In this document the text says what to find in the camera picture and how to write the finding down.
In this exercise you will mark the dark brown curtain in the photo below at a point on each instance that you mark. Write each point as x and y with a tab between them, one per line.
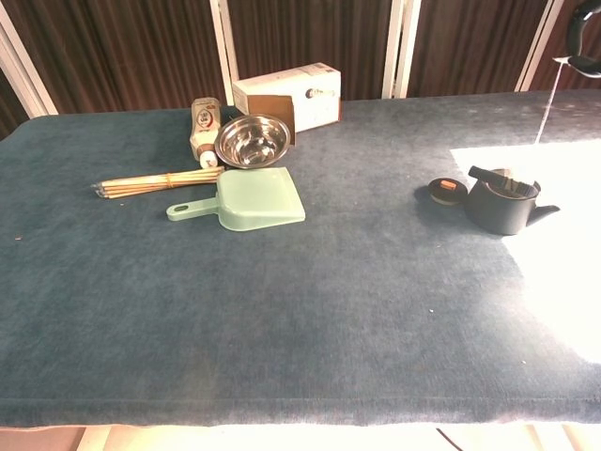
136	51

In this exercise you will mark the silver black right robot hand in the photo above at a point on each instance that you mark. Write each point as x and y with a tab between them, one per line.
589	66

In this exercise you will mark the black lid with orange handle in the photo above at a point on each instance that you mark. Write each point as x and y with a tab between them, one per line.
446	190

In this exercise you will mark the blue table cloth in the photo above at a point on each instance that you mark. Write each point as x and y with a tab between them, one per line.
263	300

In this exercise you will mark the white sauce bottle brown label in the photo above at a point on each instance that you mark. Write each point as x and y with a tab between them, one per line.
205	127

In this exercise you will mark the white frame post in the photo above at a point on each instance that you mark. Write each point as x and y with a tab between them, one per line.
26	70
540	44
224	51
399	47

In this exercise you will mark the stainless steel bowl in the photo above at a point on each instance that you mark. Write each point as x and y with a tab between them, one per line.
251	142

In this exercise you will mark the dark grey teapot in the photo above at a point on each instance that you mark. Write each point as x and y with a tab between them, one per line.
497	209

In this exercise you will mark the mint green plastic dustpan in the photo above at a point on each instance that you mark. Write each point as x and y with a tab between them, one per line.
256	199

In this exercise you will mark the white cardboard box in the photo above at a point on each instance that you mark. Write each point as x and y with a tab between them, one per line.
312	96

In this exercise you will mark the bundle of wooden sticks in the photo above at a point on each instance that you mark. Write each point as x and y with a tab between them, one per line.
155	182

